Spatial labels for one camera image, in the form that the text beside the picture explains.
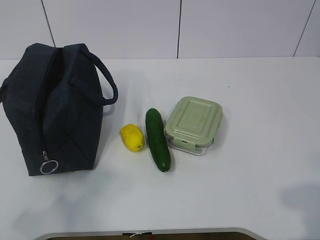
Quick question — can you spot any green cucumber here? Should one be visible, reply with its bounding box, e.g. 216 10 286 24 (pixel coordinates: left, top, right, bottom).
145 108 171 173

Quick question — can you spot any yellow lemon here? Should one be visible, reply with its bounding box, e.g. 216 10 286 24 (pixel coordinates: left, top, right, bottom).
120 124 145 152

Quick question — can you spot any glass container green lid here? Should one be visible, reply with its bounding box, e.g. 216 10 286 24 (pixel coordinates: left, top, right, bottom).
164 96 223 156

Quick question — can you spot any navy blue lunch bag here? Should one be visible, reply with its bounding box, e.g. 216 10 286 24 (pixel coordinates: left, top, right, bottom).
0 43 118 177

